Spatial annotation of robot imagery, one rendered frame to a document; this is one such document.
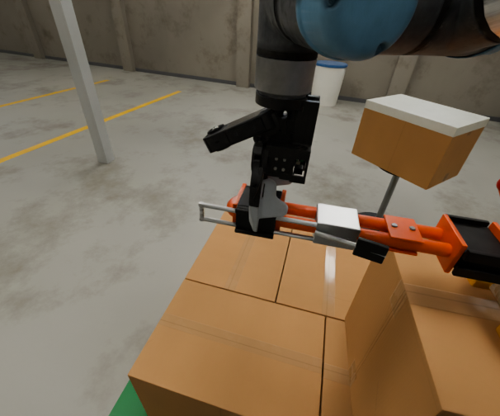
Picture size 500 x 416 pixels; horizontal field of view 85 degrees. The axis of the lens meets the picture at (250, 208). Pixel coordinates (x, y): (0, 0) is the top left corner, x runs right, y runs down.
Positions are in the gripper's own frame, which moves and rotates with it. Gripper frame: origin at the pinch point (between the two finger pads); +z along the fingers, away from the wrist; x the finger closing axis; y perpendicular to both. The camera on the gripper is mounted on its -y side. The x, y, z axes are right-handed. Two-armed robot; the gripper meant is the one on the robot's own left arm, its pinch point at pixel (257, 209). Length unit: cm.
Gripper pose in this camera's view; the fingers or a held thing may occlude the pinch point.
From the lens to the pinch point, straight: 48.6
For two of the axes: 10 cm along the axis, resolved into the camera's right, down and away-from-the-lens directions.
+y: 9.8, 1.7, -1.4
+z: -0.5, 8.0, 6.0
